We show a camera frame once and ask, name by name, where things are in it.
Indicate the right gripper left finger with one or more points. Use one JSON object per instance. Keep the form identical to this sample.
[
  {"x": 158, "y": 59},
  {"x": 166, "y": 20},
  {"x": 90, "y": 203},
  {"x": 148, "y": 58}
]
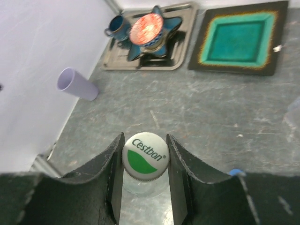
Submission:
[{"x": 88, "y": 195}]

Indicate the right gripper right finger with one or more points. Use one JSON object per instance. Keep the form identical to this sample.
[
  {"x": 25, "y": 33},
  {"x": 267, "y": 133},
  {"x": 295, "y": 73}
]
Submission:
[{"x": 203, "y": 195}]

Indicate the white green Cestbon cap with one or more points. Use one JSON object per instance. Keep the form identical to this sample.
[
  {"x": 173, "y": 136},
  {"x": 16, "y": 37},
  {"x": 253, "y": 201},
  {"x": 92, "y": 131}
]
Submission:
[{"x": 145, "y": 156}]

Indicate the green label plastic bottle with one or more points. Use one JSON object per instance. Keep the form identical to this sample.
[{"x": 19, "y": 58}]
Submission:
[{"x": 150, "y": 188}]

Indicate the blue cap small bottle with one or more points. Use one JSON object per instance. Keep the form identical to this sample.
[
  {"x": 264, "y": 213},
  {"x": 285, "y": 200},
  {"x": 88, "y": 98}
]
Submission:
[{"x": 291, "y": 122}]

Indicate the purple plastic cup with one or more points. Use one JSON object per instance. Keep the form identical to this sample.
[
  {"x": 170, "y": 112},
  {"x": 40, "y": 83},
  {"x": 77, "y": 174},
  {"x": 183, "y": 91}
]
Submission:
[{"x": 72, "y": 82}]

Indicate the metal tray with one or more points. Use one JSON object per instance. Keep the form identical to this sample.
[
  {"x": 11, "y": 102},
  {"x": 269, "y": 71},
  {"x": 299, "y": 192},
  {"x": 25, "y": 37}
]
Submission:
[{"x": 167, "y": 54}]

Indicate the green square plate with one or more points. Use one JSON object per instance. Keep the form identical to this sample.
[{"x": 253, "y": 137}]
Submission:
[{"x": 243, "y": 39}]

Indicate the dark blue mug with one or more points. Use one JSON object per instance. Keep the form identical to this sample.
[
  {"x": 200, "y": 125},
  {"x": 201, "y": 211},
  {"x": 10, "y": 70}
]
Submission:
[{"x": 118, "y": 28}]

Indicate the red patterned bowl on tray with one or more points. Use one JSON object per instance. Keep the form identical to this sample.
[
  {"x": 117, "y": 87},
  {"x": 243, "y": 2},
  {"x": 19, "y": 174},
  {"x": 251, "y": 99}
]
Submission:
[{"x": 147, "y": 30}]

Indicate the blue star shaped dish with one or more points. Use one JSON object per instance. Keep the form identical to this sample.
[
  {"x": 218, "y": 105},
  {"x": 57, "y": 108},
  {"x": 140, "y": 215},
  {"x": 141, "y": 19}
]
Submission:
[{"x": 159, "y": 49}]

